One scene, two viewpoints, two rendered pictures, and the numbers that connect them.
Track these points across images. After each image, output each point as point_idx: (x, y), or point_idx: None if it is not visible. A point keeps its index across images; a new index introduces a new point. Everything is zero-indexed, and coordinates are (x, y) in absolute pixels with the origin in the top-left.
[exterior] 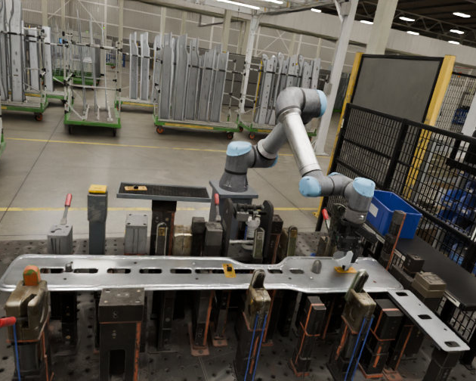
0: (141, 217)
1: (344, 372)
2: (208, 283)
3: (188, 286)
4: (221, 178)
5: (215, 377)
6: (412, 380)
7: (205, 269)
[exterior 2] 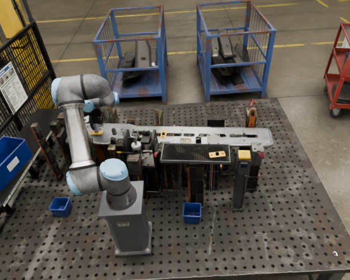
0: (210, 141)
1: None
2: (176, 128)
3: (186, 126)
4: (134, 194)
5: None
6: None
7: None
